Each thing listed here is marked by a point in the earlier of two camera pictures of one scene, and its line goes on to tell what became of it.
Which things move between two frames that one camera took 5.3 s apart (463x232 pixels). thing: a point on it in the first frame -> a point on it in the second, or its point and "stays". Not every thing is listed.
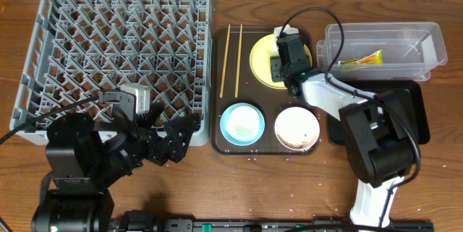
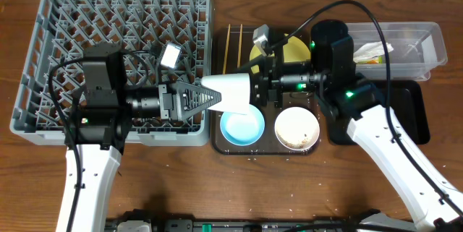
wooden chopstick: [225, 62] stays
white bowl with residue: [296, 129] stays
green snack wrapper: [375, 57] stays
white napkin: [287, 29] -> [371, 50]
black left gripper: [153, 139] -> [166, 102]
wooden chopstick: [236, 89] stays
